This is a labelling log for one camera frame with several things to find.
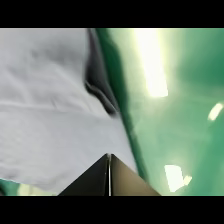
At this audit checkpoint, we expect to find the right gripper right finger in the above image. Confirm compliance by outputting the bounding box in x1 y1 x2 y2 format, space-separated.
110 153 161 197

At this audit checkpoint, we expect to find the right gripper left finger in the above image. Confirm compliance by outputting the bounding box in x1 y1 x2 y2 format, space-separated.
58 153 111 197

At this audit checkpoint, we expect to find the white T-shirt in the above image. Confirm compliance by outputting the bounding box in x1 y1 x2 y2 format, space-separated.
0 27 139 194

